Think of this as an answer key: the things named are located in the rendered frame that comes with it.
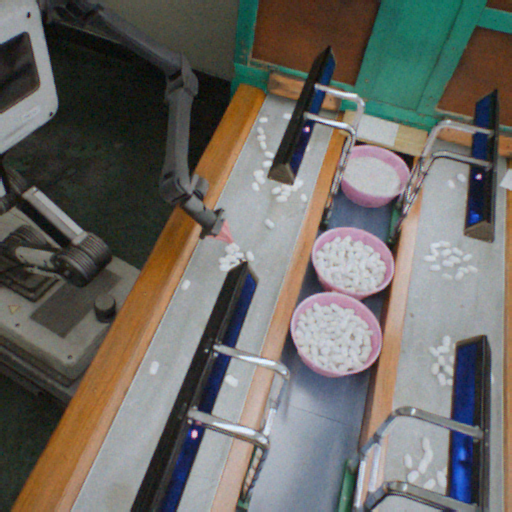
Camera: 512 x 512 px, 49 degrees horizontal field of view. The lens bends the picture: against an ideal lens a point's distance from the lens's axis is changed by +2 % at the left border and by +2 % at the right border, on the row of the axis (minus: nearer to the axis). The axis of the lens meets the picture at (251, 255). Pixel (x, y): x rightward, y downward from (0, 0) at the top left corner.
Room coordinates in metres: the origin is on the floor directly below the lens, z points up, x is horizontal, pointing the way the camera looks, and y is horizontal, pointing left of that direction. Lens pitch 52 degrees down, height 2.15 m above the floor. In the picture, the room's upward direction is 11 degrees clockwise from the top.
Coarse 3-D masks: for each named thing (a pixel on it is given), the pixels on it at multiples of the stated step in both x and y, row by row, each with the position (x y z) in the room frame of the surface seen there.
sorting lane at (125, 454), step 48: (240, 192) 1.37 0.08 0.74; (240, 240) 1.16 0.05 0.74; (288, 240) 1.19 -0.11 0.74; (192, 288) 0.94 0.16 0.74; (192, 336) 0.78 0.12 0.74; (240, 336) 0.80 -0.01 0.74; (144, 384) 0.61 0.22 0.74; (240, 384) 0.66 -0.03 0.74; (144, 432) 0.49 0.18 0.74; (96, 480) 0.36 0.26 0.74; (192, 480) 0.39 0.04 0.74
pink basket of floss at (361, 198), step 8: (352, 152) 1.67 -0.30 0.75; (360, 152) 1.69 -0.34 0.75; (368, 152) 1.70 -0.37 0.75; (376, 152) 1.70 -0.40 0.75; (384, 160) 1.69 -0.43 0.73; (392, 160) 1.67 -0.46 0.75; (400, 160) 1.66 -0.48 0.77; (400, 168) 1.64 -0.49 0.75; (400, 176) 1.61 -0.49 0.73; (408, 176) 1.58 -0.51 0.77; (344, 184) 1.51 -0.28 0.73; (344, 192) 1.52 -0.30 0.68; (352, 192) 1.48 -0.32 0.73; (360, 192) 1.45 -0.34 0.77; (400, 192) 1.49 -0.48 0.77; (352, 200) 1.49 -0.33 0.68; (360, 200) 1.47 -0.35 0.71; (368, 200) 1.46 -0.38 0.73; (376, 200) 1.46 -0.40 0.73; (384, 200) 1.47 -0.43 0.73
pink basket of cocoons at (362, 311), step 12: (312, 300) 0.96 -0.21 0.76; (336, 300) 0.99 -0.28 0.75; (348, 300) 0.99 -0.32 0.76; (300, 312) 0.92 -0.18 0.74; (360, 312) 0.96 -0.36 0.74; (372, 324) 0.92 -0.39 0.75; (372, 336) 0.89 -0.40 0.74; (372, 348) 0.85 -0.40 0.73; (372, 360) 0.79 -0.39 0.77; (324, 372) 0.75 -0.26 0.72; (336, 372) 0.73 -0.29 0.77; (348, 372) 0.74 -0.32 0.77
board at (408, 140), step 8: (352, 112) 1.88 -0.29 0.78; (344, 120) 1.82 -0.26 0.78; (352, 120) 1.83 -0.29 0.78; (400, 128) 1.83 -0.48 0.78; (408, 128) 1.84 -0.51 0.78; (344, 136) 1.74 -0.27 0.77; (400, 136) 1.79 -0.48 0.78; (408, 136) 1.79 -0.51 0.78; (416, 136) 1.80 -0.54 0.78; (424, 136) 1.81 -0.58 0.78; (376, 144) 1.72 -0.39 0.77; (384, 144) 1.72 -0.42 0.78; (400, 144) 1.74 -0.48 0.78; (408, 144) 1.75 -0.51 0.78; (416, 144) 1.76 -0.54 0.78; (408, 152) 1.70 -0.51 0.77; (416, 152) 1.71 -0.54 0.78
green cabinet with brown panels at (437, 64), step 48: (240, 0) 1.97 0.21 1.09; (288, 0) 1.96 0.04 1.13; (336, 0) 1.93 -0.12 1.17; (384, 0) 1.90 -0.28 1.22; (432, 0) 1.89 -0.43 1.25; (480, 0) 1.86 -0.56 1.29; (240, 48) 1.96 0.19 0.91; (288, 48) 1.95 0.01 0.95; (336, 48) 1.93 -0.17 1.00; (384, 48) 1.89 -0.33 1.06; (432, 48) 1.88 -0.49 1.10; (480, 48) 1.86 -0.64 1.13; (384, 96) 1.89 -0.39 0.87; (432, 96) 1.86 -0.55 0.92; (480, 96) 1.85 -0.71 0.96
